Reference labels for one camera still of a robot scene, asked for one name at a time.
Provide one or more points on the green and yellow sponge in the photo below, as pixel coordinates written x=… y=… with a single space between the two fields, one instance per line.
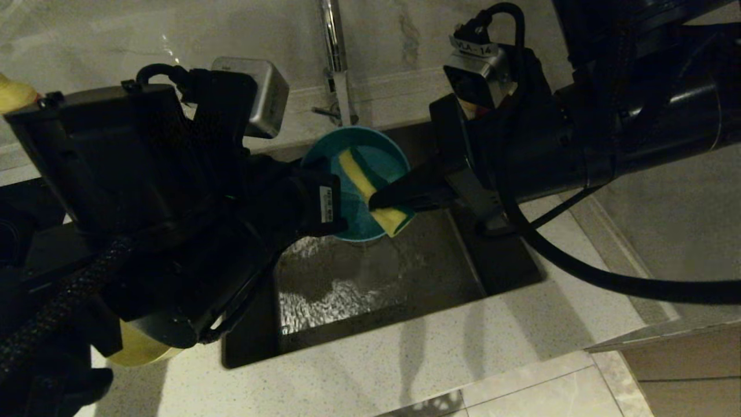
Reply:
x=356 y=174

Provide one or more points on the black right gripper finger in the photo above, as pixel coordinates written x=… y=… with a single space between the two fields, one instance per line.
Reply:
x=422 y=201
x=422 y=182

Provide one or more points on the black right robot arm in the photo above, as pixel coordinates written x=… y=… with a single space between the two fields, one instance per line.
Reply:
x=648 y=104

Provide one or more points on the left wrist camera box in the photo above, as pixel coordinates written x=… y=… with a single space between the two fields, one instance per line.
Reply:
x=263 y=98

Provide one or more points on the stainless steel sink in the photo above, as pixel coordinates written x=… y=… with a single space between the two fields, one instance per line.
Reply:
x=376 y=289

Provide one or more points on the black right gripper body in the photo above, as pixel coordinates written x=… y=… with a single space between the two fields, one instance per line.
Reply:
x=521 y=150

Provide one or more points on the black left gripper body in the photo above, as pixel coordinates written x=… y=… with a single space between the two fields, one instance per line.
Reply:
x=278 y=197

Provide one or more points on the blue plastic bowl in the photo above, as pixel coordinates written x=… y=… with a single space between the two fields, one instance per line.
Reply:
x=376 y=156

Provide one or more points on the orange dish soap bottle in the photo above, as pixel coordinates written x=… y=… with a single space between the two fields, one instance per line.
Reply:
x=14 y=95

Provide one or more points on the yellow plastic bowl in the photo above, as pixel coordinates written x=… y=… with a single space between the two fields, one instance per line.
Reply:
x=139 y=353

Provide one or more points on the chrome faucet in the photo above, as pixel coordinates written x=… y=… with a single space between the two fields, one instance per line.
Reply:
x=332 y=35

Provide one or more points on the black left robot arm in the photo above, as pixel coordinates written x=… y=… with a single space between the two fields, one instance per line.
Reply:
x=116 y=202

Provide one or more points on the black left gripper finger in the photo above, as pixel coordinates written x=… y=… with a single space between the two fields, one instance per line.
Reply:
x=333 y=227
x=315 y=167

